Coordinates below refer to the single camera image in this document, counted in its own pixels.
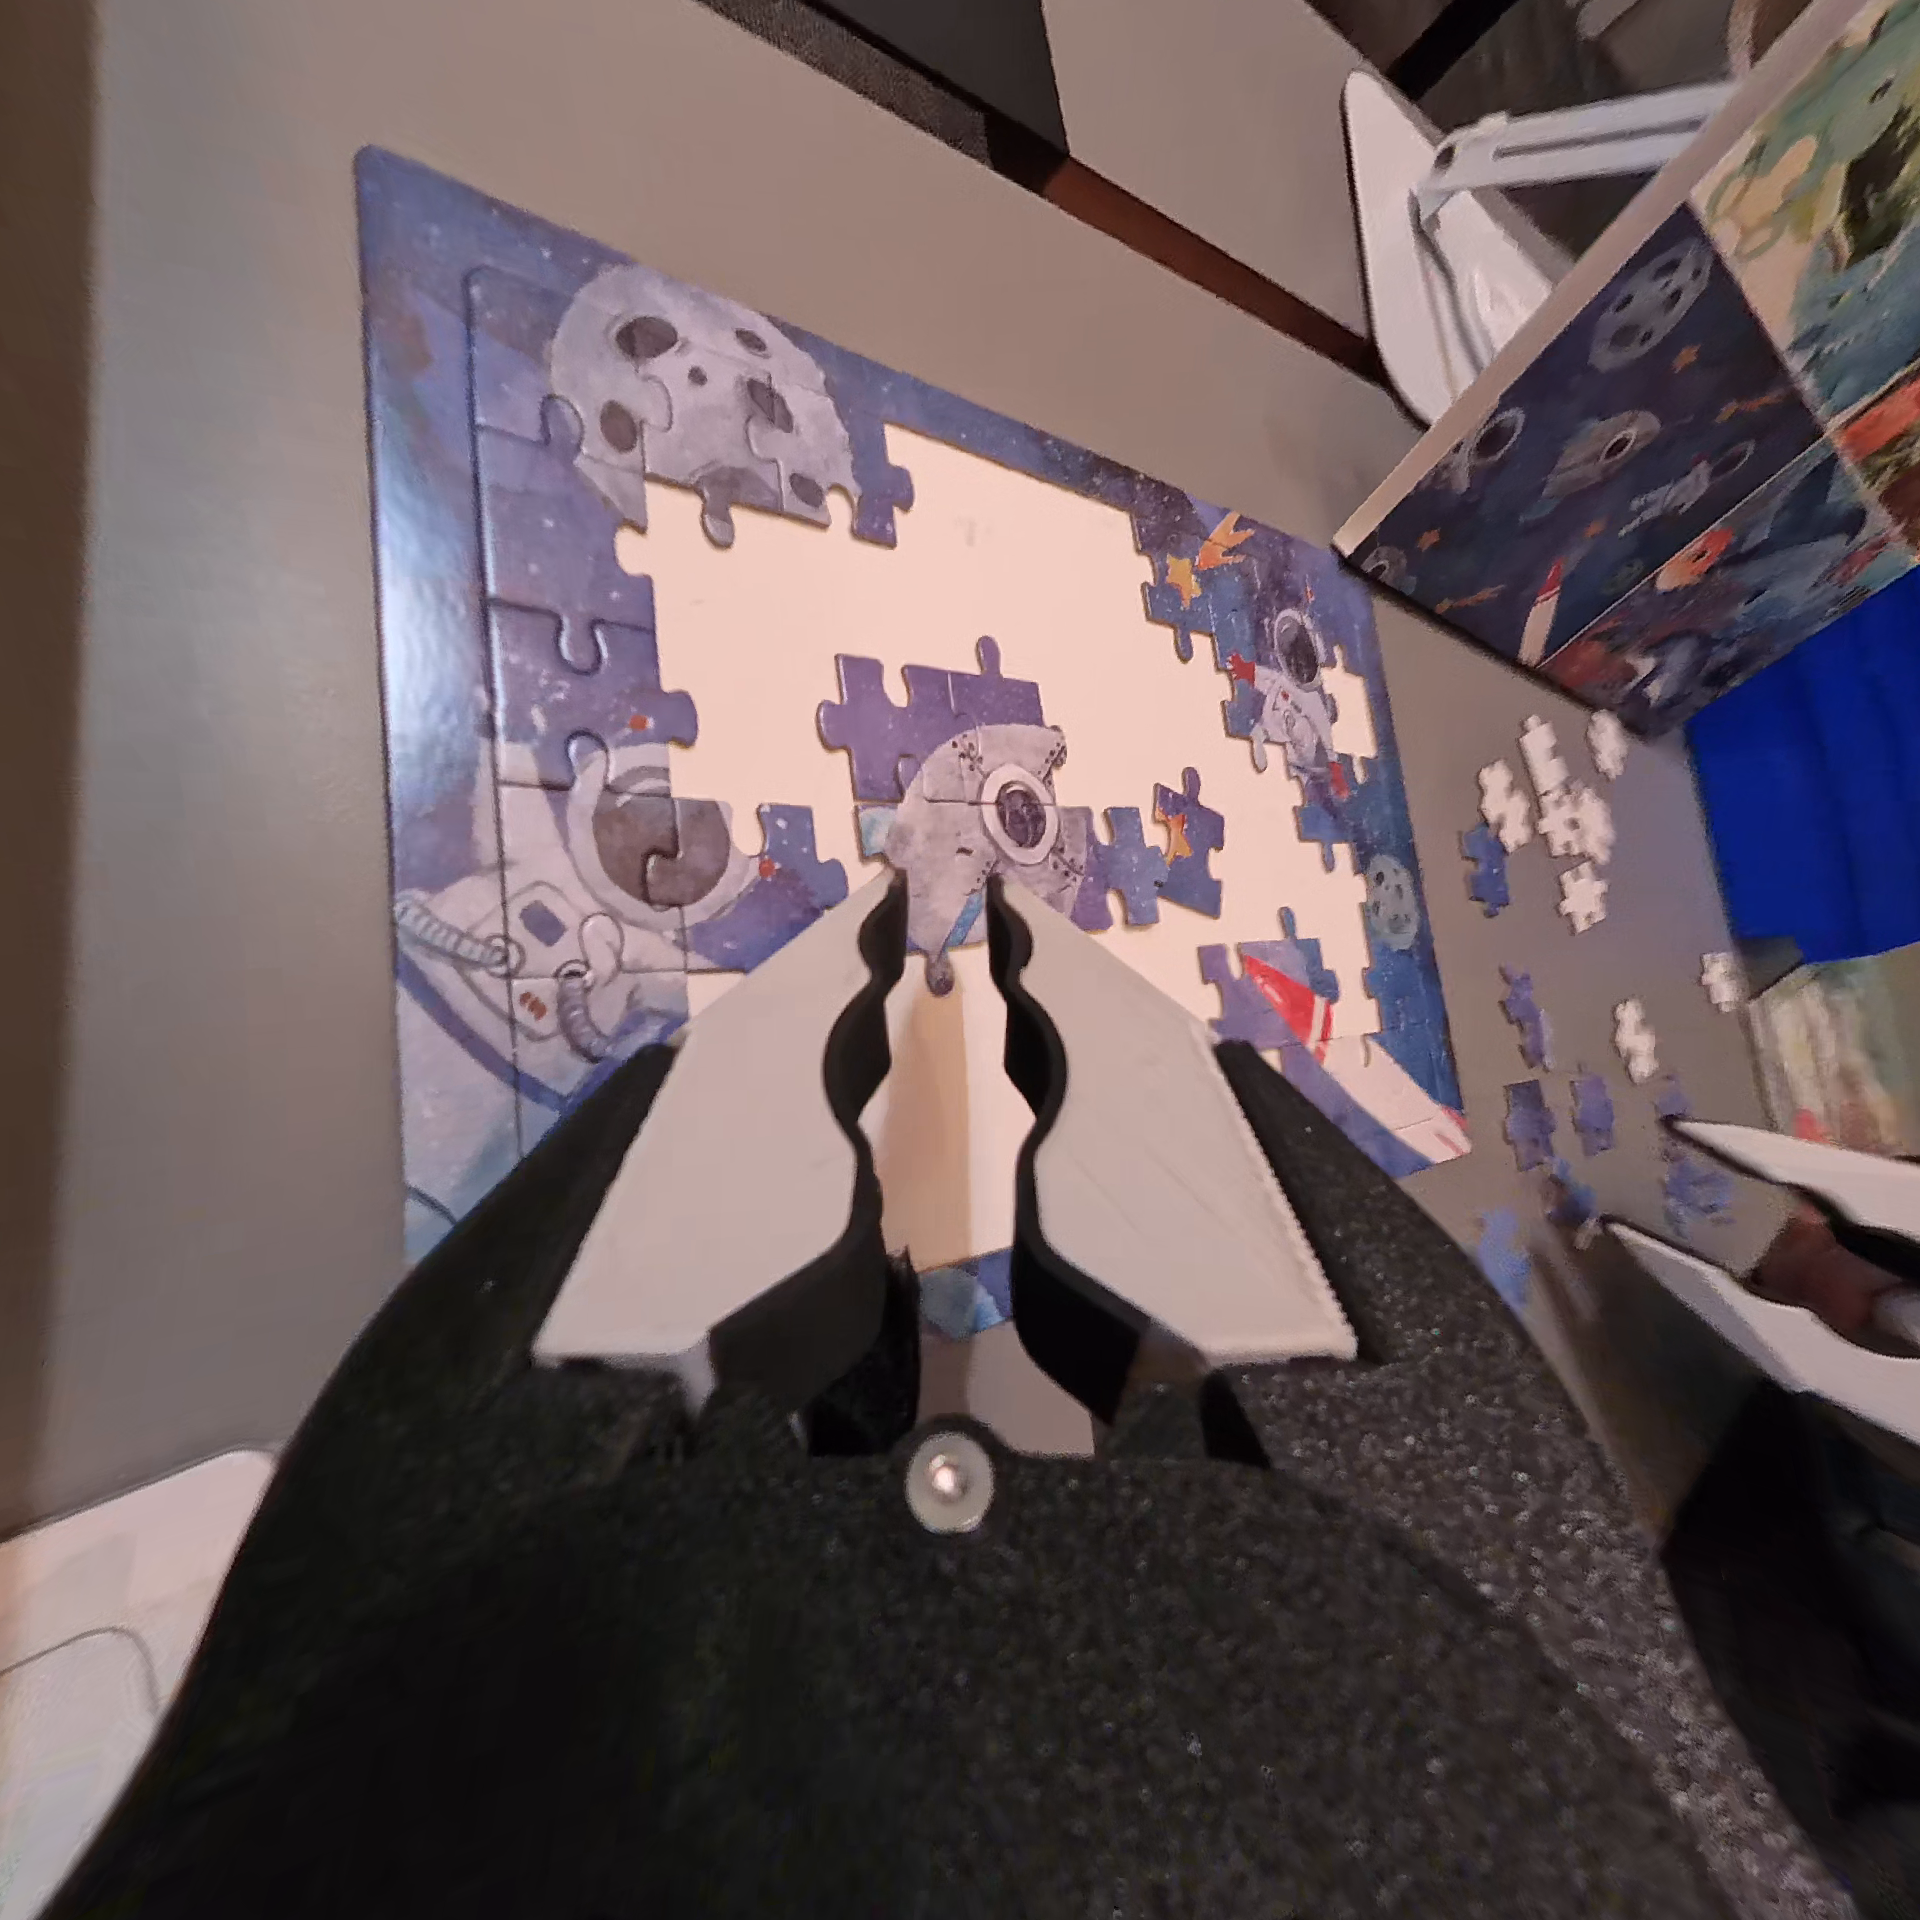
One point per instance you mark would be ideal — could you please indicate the joined satellite puzzle pieces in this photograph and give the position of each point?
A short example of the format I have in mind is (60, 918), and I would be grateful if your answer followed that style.
(960, 780)

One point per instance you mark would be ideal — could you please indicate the striped print puzzle board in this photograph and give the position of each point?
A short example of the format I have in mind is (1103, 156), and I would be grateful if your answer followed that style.
(1845, 1064)

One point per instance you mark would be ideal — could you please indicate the adjoining grey desk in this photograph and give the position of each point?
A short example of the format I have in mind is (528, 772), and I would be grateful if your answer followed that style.
(1200, 90)

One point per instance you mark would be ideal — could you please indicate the pile of loose puzzle pieces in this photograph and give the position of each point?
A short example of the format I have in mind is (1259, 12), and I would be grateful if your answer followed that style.
(1568, 818)

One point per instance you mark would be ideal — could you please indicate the purple starry puzzle piece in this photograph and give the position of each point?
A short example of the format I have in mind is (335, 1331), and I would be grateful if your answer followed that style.
(1124, 878)

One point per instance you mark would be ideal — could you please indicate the purple helmet-part puzzle piece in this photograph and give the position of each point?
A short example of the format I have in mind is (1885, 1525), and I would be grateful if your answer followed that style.
(795, 862)

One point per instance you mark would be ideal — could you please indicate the black rounded panel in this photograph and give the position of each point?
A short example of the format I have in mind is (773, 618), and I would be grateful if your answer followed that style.
(870, 60)

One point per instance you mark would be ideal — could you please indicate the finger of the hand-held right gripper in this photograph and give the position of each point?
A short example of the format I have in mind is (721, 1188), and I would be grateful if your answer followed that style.
(1800, 1350)
(1831, 1184)

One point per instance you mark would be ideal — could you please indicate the blue plastic bin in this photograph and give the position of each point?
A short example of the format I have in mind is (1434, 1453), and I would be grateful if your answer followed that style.
(1800, 811)

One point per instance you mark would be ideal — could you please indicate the space puzzle board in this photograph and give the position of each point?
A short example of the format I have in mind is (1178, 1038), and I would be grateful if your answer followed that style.
(991, 570)

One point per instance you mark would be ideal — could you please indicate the person's right hand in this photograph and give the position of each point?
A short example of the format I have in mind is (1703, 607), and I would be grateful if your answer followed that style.
(1809, 1268)

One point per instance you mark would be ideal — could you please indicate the printed puzzle box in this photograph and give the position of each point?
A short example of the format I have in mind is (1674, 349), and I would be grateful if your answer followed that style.
(1621, 451)

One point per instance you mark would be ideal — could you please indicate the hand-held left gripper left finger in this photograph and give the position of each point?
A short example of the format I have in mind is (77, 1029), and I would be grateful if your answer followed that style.
(705, 1201)

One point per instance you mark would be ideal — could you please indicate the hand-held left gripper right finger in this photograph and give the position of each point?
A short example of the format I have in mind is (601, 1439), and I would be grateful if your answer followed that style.
(1185, 1201)

